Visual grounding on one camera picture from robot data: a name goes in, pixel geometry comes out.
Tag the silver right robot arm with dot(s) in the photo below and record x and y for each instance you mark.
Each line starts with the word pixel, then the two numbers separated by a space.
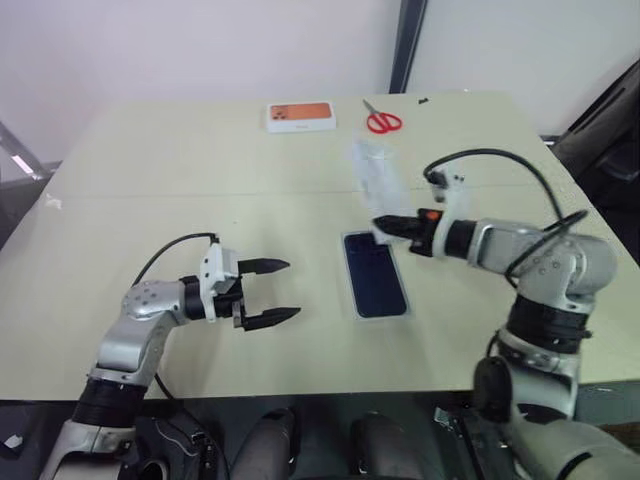
pixel 560 280

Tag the dark blue smartphone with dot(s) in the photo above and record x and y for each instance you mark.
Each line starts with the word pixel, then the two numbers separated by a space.
pixel 374 275

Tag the dark vertical metal post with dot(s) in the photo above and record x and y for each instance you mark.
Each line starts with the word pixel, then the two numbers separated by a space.
pixel 409 45

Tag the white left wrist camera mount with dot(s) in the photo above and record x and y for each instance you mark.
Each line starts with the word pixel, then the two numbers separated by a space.
pixel 212 272

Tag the metal table leg frame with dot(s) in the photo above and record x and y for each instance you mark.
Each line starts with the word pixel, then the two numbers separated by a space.
pixel 457 440

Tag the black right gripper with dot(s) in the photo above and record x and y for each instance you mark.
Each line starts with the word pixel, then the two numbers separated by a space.
pixel 424 235

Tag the orange printed phone box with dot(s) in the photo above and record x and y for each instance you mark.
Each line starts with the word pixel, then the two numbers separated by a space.
pixel 300 114

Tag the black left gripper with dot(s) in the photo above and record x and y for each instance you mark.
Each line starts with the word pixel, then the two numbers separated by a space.
pixel 232 302

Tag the small white paper scrap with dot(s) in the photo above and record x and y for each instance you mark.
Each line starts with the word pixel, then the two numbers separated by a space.
pixel 12 441

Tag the grey metal frame bars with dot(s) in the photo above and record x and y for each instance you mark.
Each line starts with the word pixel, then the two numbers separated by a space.
pixel 22 157

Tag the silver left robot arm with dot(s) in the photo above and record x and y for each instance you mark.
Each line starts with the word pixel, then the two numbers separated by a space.
pixel 135 320

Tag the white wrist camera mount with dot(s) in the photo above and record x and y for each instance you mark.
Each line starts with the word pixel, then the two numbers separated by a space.
pixel 212 272
pixel 452 210

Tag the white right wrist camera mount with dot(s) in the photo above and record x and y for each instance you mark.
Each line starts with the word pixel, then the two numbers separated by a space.
pixel 452 210

